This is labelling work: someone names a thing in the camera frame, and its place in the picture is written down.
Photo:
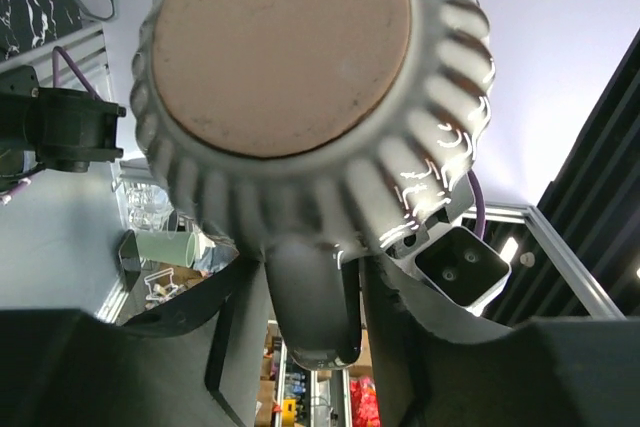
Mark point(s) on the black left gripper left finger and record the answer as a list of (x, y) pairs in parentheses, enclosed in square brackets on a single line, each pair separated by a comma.
[(192, 361)]

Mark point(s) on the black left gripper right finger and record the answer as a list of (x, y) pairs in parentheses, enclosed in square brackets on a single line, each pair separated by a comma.
[(436, 364)]

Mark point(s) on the white ribbed ceramic mug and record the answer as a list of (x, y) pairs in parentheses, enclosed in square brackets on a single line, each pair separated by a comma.
[(312, 133)]

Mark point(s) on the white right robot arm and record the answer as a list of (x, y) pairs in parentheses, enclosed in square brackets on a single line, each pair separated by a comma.
[(66, 129)]

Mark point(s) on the black marble pattern mat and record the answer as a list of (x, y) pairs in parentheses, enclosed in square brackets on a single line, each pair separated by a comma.
[(30, 24)]

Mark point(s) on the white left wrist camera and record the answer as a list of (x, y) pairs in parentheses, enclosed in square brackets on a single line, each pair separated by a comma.
[(448, 253)]

